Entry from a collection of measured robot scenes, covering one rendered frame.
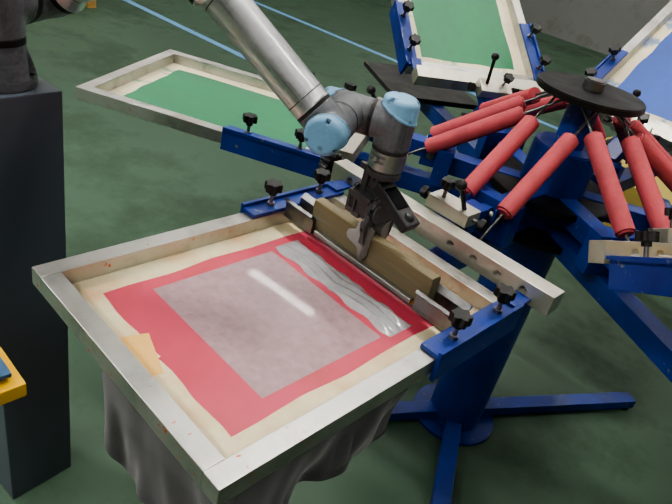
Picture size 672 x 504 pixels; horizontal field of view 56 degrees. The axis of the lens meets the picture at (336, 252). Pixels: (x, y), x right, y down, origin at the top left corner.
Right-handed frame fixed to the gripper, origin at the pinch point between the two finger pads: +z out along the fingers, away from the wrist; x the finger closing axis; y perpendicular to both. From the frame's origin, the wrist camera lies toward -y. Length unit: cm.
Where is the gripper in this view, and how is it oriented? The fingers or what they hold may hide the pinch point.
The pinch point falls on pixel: (369, 254)
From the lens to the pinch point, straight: 139.3
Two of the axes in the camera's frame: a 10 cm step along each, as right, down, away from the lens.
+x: -7.0, 2.5, -6.7
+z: -2.0, 8.3, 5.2
